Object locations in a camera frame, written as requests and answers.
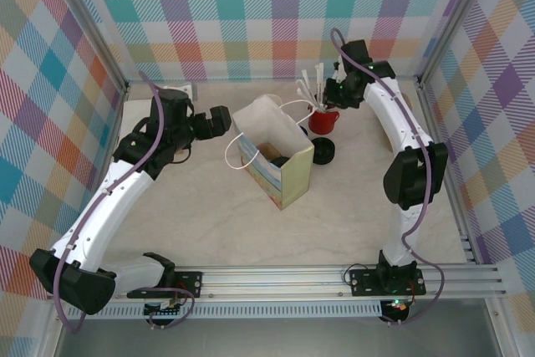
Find white green paper gift bag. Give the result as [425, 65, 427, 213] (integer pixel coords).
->
[224, 95, 315, 211]

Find red enamel mug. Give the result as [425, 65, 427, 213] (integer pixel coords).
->
[308, 105, 340, 134]

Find stacked black plastic cup lids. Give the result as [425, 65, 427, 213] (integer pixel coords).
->
[308, 137, 337, 166]

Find small black circuit board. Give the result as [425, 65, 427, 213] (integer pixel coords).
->
[144, 300, 187, 319]

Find grey metal base panel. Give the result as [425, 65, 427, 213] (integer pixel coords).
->
[41, 317, 515, 357]

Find small lit circuit board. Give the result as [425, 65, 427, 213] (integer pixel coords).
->
[382, 298, 410, 313]

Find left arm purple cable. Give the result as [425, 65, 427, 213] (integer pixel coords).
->
[53, 71, 196, 333]

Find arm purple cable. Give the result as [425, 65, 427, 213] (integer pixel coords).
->
[53, 71, 196, 333]
[330, 28, 446, 327]

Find aluminium side frame rail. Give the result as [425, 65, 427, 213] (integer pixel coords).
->
[416, 79, 478, 265]
[74, 83, 130, 270]

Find aluminium upright frame post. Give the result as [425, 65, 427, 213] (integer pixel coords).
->
[48, 0, 130, 93]
[416, 0, 497, 86]

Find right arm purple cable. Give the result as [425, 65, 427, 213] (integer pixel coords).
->
[330, 28, 446, 327]

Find wide aluminium mounting rail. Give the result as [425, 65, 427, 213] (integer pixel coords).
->
[45, 264, 509, 303]

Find slotted grey cable duct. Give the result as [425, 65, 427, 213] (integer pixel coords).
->
[65, 305, 384, 319]

